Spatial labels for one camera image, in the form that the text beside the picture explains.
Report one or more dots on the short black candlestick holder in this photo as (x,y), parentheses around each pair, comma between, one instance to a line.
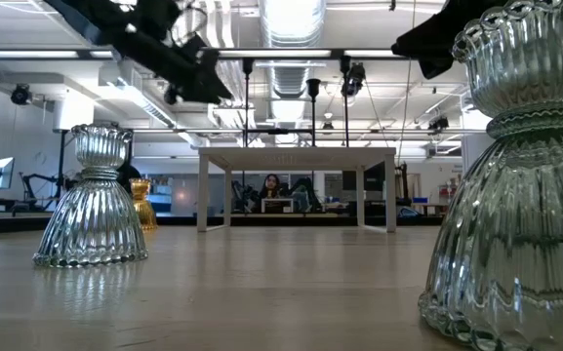
(313,88)

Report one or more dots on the blue storage cart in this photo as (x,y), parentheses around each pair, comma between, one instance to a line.
(161,197)

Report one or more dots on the black ceiling camera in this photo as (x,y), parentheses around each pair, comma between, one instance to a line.
(354,78)

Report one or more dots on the person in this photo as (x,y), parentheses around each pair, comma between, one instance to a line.
(271,186)

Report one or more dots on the clear ribbed glass candle holder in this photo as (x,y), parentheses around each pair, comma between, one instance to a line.
(520,219)
(93,214)

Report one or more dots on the amber ribbed glass candle holder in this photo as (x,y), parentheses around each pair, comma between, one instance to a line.
(142,205)

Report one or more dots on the tall black candlestick holder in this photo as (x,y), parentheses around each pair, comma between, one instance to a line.
(247,66)
(345,63)

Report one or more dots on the black wall monitor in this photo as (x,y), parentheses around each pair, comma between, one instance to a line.
(373,178)

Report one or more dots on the silver ventilation duct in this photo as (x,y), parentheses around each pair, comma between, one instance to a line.
(291,29)

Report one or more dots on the small white table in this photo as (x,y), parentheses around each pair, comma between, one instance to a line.
(277,201)

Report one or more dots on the black background robot arm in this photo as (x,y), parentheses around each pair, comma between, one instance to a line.
(37,187)
(244,195)

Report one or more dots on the black aluminium frame rail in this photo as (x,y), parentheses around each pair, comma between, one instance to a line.
(286,221)

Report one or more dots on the black overhead frame bar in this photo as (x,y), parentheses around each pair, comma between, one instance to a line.
(337,53)

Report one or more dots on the black vertical post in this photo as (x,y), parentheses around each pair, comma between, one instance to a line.
(61,161)

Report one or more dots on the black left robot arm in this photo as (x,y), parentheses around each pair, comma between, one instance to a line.
(81,14)

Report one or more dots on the computer monitor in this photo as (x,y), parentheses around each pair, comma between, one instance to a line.
(1,173)

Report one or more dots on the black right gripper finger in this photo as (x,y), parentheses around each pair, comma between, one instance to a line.
(434,68)
(427,41)

